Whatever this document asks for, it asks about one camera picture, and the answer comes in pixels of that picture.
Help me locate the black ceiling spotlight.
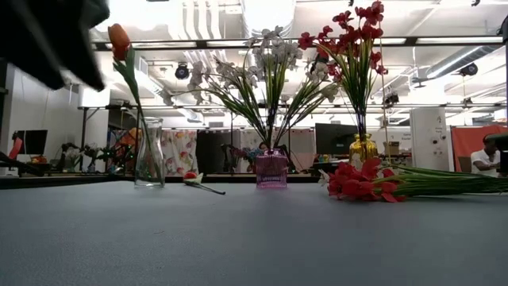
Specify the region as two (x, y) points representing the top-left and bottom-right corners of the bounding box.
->
(459, 62), (479, 78)
(174, 63), (191, 81)

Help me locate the clear glass vase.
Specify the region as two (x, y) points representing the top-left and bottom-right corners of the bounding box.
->
(133, 116), (166, 188)

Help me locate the red artificial flower bunch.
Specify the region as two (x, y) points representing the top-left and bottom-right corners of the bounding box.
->
(325, 157), (508, 203)
(298, 0), (390, 138)

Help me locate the black monitor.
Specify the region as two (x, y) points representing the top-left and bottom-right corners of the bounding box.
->
(315, 122), (360, 157)
(13, 129), (48, 157)

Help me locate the blue table mat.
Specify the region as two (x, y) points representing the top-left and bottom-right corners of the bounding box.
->
(0, 180), (508, 286)

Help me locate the person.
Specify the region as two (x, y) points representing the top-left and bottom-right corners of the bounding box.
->
(470, 133), (502, 179)

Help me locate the long ceiling light strip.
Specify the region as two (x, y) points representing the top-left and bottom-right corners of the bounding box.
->
(90, 36), (505, 51)

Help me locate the orange partition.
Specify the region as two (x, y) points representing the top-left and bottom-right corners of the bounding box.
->
(451, 125), (508, 172)

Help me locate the yellow glass vase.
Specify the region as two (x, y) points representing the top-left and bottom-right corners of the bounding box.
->
(348, 133), (379, 164)

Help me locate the black partition panel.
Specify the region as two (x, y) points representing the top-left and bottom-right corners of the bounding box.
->
(196, 129), (233, 176)

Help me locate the thin hanging cord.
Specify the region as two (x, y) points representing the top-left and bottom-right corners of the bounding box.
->
(375, 23), (391, 164)

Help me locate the floral curtain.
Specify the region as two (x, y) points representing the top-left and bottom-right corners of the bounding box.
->
(160, 129), (198, 176)

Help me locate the silver ceiling duct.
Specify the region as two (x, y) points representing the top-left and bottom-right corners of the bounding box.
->
(426, 44), (502, 80)

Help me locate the pink glass vase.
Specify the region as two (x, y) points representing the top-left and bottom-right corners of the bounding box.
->
(255, 148), (290, 189)

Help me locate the black stand frame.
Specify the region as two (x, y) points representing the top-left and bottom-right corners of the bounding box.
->
(77, 103), (293, 176)

